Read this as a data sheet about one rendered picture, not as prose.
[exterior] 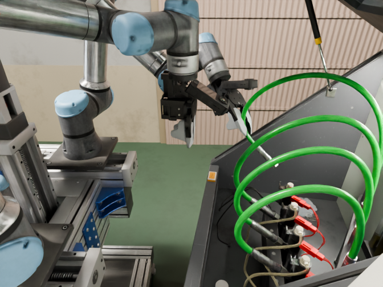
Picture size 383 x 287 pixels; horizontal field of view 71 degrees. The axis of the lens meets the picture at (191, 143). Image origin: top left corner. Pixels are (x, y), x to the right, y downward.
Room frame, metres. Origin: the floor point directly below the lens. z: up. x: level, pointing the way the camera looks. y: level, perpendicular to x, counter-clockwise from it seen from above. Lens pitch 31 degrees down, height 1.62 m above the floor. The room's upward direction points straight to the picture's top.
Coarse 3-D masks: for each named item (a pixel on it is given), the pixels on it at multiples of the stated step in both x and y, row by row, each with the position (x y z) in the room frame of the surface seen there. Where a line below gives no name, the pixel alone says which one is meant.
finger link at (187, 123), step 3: (189, 111) 0.61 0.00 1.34; (186, 114) 0.60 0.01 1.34; (189, 114) 0.60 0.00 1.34; (186, 117) 0.60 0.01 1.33; (189, 117) 0.60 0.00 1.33; (186, 120) 0.60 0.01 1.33; (189, 120) 0.60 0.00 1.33; (186, 123) 0.59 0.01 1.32; (189, 123) 0.59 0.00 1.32; (186, 126) 0.59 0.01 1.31; (189, 126) 0.59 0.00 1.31; (186, 129) 0.60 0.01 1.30; (189, 129) 0.60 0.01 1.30; (186, 132) 0.61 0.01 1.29; (189, 132) 0.60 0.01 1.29; (186, 135) 0.61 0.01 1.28; (189, 135) 0.60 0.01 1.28
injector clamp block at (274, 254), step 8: (264, 216) 0.61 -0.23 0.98; (264, 224) 0.58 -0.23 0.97; (272, 224) 0.58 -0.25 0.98; (296, 224) 0.58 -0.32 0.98; (272, 232) 0.55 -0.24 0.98; (264, 240) 0.53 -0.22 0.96; (288, 240) 0.52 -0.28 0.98; (272, 256) 0.46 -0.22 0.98; (280, 256) 0.46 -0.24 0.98; (280, 264) 0.44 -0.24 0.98; (264, 272) 0.45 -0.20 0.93; (272, 272) 0.42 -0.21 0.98; (264, 280) 0.43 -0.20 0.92; (272, 280) 0.40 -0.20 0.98; (280, 280) 0.40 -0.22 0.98
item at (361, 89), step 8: (312, 72) 0.66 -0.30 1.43; (320, 72) 0.65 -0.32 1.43; (280, 80) 0.70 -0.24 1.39; (288, 80) 0.69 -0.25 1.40; (336, 80) 0.63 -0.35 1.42; (344, 80) 0.62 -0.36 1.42; (352, 80) 0.61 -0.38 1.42; (264, 88) 0.72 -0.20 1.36; (360, 88) 0.60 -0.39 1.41; (256, 96) 0.73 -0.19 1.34; (368, 96) 0.58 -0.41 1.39; (248, 104) 0.74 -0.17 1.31; (376, 104) 0.58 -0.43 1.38; (376, 112) 0.57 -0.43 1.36; (248, 136) 0.74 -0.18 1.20
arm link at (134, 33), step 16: (128, 16) 0.54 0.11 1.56; (144, 16) 0.55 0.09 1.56; (160, 16) 0.58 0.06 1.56; (112, 32) 0.55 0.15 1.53; (128, 32) 0.52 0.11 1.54; (144, 32) 0.53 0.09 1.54; (160, 32) 0.55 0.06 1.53; (176, 32) 0.58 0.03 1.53; (128, 48) 0.52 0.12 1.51; (144, 48) 0.53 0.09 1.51; (160, 48) 0.57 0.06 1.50
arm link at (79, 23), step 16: (0, 0) 0.49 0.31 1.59; (16, 0) 0.51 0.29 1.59; (32, 0) 0.53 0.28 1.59; (48, 0) 0.55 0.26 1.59; (64, 0) 0.58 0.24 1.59; (0, 16) 0.49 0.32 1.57; (16, 16) 0.50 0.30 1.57; (32, 16) 0.52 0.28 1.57; (48, 16) 0.54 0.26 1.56; (64, 16) 0.56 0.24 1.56; (80, 16) 0.58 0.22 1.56; (96, 16) 0.60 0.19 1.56; (112, 16) 0.61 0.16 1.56; (32, 32) 0.54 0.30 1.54; (48, 32) 0.55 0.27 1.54; (64, 32) 0.56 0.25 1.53; (80, 32) 0.58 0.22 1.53; (96, 32) 0.60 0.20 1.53
